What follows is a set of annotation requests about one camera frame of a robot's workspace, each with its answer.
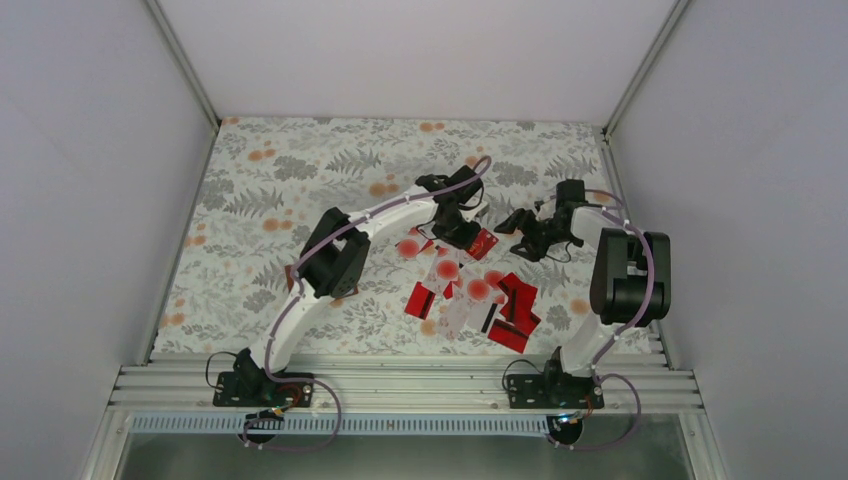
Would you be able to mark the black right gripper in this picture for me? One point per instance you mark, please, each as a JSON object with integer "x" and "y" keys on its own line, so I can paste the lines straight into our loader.
{"x": 522, "y": 218}

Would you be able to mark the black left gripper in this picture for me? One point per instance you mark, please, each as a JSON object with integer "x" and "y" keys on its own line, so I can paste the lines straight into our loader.
{"x": 463, "y": 240}

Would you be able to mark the red card with gold logo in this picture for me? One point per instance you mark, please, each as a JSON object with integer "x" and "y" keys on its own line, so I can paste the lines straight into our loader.
{"x": 484, "y": 242}

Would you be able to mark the white card red circle top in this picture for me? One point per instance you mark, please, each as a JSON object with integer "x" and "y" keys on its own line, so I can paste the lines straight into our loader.
{"x": 409, "y": 248}

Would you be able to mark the white card red circle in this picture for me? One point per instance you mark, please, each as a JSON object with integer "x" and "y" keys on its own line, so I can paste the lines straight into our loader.
{"x": 409, "y": 248}
{"x": 477, "y": 290}
{"x": 443, "y": 271}

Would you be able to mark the brown leather card holder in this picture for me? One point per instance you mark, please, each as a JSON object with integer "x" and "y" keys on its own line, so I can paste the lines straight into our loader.
{"x": 326, "y": 280}

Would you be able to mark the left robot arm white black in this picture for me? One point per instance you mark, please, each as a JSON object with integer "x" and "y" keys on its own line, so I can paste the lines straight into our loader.
{"x": 333, "y": 258}

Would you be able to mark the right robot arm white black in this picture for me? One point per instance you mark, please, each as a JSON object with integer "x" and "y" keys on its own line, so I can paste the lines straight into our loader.
{"x": 630, "y": 287}

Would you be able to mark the white card red circle middle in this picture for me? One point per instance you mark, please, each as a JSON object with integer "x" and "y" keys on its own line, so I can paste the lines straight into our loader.
{"x": 443, "y": 271}

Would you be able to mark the white card red circle centre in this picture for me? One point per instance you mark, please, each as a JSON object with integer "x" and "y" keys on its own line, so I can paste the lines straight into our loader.
{"x": 477, "y": 290}

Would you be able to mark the dark red card right upper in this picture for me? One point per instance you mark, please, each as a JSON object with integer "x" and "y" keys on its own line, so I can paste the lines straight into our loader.
{"x": 520, "y": 297}

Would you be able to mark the dark red card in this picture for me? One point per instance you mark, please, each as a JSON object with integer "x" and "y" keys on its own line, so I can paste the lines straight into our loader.
{"x": 512, "y": 336}
{"x": 520, "y": 297}

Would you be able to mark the red card black stripe left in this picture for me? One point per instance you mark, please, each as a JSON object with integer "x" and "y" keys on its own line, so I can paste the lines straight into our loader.
{"x": 420, "y": 302}

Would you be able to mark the white card pale pattern bottom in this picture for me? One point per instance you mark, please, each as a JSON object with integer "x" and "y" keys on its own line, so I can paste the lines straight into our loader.
{"x": 453, "y": 319}

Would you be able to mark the white card black stripe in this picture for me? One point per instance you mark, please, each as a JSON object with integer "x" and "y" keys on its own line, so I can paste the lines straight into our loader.
{"x": 480, "y": 316}

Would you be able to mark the dark red card bottom right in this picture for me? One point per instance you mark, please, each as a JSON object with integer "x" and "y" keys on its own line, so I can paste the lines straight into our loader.
{"x": 512, "y": 336}

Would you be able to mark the floral patterned table mat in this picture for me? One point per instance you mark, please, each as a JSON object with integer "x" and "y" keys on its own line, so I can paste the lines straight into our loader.
{"x": 270, "y": 180}

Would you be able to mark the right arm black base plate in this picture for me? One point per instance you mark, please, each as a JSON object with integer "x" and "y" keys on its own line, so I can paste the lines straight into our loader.
{"x": 558, "y": 391}

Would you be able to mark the aluminium rail frame front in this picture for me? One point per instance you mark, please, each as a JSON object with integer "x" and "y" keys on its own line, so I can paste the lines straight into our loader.
{"x": 643, "y": 384}

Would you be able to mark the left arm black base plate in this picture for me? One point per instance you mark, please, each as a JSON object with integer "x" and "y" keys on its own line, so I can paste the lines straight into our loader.
{"x": 296, "y": 391}

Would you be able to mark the slotted grey cable duct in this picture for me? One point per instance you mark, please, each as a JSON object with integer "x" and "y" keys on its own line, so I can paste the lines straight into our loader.
{"x": 351, "y": 424}

